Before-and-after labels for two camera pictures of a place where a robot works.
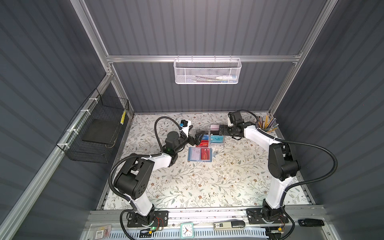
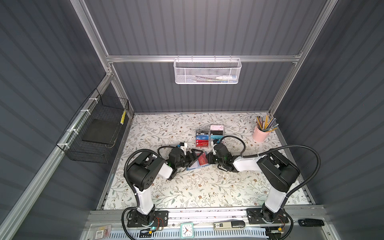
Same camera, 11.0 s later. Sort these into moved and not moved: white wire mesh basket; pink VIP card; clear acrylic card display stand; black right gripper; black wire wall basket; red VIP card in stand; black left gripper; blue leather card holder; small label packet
Moved: black left gripper; black right gripper; blue leather card holder
Not moved: black wire wall basket; small label packet; red VIP card in stand; white wire mesh basket; pink VIP card; clear acrylic card display stand
